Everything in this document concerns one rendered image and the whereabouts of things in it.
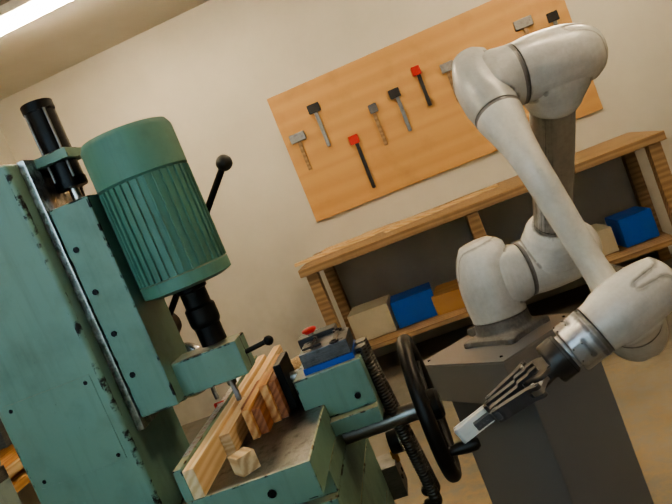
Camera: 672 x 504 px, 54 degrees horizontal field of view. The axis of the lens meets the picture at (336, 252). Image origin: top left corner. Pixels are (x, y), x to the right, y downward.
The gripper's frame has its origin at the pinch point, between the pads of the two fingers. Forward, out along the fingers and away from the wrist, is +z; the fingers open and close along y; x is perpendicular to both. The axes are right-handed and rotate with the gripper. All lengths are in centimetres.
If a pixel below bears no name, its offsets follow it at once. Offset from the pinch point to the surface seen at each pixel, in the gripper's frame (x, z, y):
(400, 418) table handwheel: -6.1, 11.6, -9.2
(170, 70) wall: -190, 56, -347
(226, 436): -26.9, 33.7, 3.6
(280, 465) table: -19.9, 24.4, 15.6
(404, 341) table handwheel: -17.1, 1.0, -8.5
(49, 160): -86, 28, -7
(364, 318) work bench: 21, 60, -299
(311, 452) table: -18.1, 19.7, 14.5
